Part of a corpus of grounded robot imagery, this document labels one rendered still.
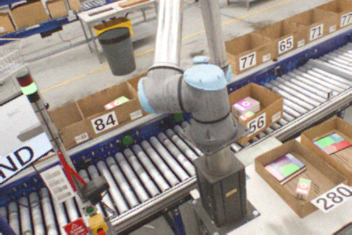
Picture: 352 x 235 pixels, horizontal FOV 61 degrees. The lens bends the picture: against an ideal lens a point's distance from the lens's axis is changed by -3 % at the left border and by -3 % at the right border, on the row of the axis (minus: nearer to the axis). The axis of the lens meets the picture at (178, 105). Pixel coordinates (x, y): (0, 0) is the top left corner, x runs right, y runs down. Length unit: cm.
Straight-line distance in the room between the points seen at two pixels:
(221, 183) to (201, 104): 40
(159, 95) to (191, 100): 13
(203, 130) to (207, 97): 15
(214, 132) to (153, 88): 29
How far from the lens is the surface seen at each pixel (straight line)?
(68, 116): 229
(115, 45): 465
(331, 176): 176
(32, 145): 143
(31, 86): 121
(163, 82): 116
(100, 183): 144
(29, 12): 609
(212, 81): 108
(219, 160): 130
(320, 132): 202
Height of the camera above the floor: 205
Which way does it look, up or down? 33 degrees down
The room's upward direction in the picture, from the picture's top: 12 degrees counter-clockwise
